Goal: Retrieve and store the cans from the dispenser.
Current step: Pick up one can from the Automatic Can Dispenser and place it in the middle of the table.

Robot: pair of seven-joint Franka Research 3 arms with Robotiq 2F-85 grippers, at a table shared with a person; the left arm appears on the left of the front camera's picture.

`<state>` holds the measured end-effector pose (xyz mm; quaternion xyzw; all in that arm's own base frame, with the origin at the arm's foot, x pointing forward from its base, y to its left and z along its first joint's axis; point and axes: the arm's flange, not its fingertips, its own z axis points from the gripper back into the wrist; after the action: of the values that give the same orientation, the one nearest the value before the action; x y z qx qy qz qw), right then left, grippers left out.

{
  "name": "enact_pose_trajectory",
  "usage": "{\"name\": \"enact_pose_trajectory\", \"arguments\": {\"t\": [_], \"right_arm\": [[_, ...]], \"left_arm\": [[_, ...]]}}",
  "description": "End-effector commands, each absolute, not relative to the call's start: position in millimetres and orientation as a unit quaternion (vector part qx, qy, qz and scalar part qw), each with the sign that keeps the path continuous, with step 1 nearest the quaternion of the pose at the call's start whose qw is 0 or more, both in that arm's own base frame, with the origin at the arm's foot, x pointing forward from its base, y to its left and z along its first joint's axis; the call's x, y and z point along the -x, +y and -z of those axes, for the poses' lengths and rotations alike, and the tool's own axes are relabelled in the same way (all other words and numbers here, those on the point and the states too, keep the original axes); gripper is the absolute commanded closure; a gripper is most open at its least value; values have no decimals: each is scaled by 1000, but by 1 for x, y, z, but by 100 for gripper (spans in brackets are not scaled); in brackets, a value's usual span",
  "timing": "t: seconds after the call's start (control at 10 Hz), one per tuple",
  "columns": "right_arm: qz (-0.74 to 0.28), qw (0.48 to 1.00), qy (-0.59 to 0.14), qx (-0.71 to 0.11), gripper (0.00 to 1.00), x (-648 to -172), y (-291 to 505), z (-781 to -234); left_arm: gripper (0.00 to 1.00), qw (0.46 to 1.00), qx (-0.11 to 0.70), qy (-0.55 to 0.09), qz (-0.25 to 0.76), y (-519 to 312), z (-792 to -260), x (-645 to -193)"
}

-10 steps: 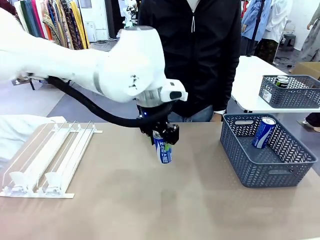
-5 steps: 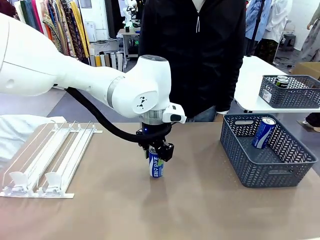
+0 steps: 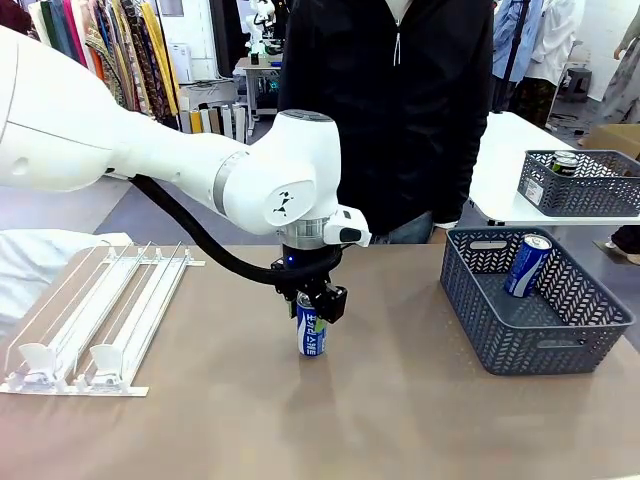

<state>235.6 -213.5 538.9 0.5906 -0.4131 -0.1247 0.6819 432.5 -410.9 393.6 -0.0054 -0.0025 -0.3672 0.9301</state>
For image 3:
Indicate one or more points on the white table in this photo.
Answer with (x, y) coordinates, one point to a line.
(500, 165)

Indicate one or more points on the white air purifier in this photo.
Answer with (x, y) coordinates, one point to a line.
(181, 62)

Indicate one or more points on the grey work cart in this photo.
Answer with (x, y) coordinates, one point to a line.
(257, 82)

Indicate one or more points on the grey plastic basket with label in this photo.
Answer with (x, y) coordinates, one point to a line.
(575, 192)

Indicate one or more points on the yellow hanging fabric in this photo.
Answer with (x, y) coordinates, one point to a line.
(160, 60)

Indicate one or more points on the black can green lettering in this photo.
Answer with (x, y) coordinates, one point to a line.
(561, 156)
(569, 167)

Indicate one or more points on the row of sample boards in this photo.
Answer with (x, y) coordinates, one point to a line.
(212, 120)

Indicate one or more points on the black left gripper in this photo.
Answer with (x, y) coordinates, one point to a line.
(305, 257)

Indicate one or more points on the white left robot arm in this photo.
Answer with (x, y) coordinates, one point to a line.
(75, 125)

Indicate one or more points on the person in white coat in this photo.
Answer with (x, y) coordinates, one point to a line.
(555, 45)

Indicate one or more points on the grey plastic woven basket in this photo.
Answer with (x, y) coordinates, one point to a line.
(525, 345)

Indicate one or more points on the blue white drink can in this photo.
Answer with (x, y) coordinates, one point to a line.
(310, 340)
(525, 270)

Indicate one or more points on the white cloth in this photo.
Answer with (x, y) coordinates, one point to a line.
(30, 270)

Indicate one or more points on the patterned hanging fabrics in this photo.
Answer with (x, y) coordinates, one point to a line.
(110, 55)

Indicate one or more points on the person in blue shirt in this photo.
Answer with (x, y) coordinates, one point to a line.
(507, 45)

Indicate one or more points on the cardboard box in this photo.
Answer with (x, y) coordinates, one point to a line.
(615, 137)

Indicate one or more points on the person in black jacket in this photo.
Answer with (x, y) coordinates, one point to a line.
(400, 125)

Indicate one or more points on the grey plastic stool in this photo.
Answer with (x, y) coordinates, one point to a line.
(575, 82)

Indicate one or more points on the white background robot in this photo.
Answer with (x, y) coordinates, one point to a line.
(260, 25)

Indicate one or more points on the white dispenser pusher paddle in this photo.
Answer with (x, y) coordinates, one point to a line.
(110, 357)
(40, 357)

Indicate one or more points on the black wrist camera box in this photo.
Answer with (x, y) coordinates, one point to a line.
(332, 302)

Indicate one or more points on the dark red hanging cloth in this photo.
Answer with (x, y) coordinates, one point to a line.
(12, 15)

